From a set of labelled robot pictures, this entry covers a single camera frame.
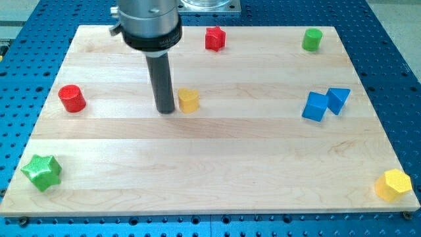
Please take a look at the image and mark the yellow heart block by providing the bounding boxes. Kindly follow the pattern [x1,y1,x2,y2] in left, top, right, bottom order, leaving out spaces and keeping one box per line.
[178,88,199,113]

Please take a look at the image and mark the light wooden board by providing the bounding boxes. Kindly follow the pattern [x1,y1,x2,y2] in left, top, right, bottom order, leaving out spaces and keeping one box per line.
[1,25,420,217]

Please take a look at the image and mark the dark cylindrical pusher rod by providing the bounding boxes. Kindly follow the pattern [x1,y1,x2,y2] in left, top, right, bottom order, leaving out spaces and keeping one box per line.
[146,53,175,114]

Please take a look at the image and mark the red star block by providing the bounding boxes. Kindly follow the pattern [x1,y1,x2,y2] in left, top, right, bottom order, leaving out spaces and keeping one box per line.
[205,26,226,51]

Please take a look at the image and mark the blue cube block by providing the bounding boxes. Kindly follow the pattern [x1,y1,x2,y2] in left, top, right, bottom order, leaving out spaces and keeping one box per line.
[302,92,328,122]

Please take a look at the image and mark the blue triangular prism block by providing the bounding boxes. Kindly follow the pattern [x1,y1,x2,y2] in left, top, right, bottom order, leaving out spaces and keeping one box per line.
[326,88,351,115]

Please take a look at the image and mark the green cylinder block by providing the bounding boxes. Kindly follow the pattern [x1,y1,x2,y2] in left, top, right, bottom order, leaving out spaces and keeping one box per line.
[301,28,323,51]

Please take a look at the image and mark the red cylinder block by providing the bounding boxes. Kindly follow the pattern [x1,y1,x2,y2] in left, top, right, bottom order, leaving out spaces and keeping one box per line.
[58,84,86,113]

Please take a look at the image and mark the green star block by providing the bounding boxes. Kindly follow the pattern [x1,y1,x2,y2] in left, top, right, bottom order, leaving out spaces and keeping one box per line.
[20,155,62,192]

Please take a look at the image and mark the yellow hexagon block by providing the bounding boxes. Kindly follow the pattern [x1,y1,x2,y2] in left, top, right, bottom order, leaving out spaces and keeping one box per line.
[374,169,412,202]

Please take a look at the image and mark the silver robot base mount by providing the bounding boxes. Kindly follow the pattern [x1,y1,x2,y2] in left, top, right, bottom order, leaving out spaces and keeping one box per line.
[177,0,241,15]

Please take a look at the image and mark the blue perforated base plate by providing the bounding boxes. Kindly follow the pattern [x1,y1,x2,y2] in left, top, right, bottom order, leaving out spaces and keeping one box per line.
[1,1,420,236]

